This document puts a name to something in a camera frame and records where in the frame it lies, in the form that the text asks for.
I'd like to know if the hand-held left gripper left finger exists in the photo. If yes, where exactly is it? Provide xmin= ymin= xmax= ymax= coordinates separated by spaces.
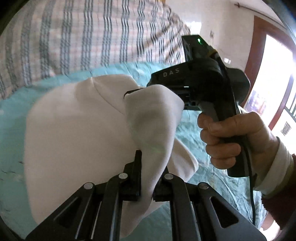
xmin=25 ymin=150 xmax=142 ymax=241

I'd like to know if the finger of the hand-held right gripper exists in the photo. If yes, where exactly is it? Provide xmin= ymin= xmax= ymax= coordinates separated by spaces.
xmin=124 ymin=88 xmax=145 ymax=100

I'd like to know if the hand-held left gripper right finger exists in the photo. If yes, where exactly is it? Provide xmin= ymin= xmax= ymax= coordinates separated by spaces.
xmin=153 ymin=173 xmax=266 ymax=241

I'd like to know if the white zip hoodie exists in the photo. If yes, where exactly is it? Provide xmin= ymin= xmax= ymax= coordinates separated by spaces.
xmin=24 ymin=74 xmax=199 ymax=239

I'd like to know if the person's right forearm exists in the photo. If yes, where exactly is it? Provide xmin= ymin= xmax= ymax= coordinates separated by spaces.
xmin=251 ymin=137 xmax=296 ymax=230

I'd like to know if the person's right hand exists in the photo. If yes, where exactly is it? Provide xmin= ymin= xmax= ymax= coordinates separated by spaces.
xmin=197 ymin=111 xmax=281 ymax=175

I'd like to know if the dark curtain rod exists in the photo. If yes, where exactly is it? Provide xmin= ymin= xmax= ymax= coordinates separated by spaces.
xmin=233 ymin=2 xmax=275 ymax=22

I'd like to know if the plaid quilt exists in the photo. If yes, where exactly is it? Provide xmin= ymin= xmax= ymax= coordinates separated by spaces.
xmin=0 ymin=0 xmax=192 ymax=100

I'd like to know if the teal floral bed sheet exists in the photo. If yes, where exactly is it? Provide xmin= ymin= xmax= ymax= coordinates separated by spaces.
xmin=0 ymin=61 xmax=266 ymax=239

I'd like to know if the brown wooden door frame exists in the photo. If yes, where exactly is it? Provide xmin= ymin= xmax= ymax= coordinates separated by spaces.
xmin=240 ymin=15 xmax=296 ymax=130

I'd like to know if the black cable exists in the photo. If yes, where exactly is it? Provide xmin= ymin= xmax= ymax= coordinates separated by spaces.
xmin=245 ymin=144 xmax=258 ymax=226

